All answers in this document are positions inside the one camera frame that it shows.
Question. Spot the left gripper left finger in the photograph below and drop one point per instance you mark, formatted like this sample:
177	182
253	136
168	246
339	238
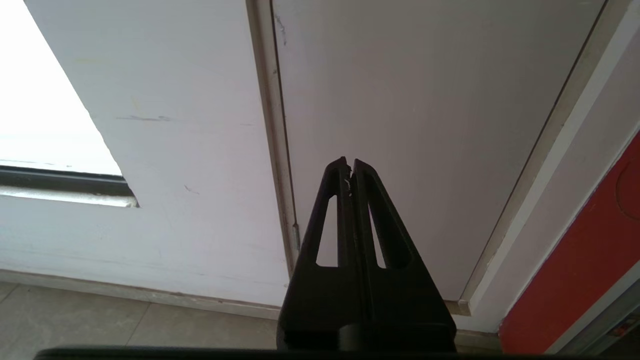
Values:
320	300

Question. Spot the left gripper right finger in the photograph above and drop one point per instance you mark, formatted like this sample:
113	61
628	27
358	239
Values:
405	300

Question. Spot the metal door hinge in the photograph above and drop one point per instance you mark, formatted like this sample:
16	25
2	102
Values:
295	236

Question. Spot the red fire hydrant cabinet door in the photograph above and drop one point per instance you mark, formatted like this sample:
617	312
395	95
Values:
575	270

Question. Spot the white door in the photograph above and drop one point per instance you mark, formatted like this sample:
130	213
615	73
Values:
425	125

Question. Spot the grey baseboard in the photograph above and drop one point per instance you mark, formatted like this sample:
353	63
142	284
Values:
140	292

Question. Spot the white door frame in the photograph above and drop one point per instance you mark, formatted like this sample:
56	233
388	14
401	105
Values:
530	210

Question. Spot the window with black frame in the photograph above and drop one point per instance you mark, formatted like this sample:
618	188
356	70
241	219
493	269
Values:
50	125

